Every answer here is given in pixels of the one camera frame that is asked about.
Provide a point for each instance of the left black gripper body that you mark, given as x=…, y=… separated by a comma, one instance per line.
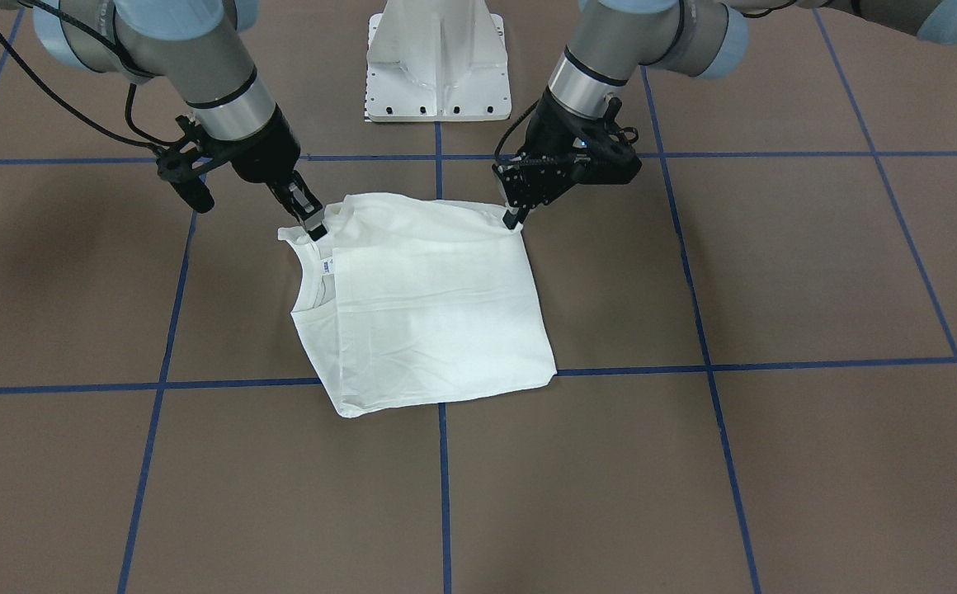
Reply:
x=551, y=132

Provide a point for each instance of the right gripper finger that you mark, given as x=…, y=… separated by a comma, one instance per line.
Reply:
x=295, y=197

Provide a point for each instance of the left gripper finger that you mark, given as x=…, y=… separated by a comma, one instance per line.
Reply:
x=515, y=215

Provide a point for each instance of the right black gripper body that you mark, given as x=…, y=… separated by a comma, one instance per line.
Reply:
x=261, y=153

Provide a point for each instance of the white printed t-shirt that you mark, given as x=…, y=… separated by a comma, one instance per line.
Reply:
x=407, y=302

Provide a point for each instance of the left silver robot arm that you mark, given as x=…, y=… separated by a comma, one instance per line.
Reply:
x=700, y=39

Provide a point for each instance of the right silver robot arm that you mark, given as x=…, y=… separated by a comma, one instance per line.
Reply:
x=233, y=117

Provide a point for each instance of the white camera stand post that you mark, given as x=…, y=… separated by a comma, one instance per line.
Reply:
x=436, y=62

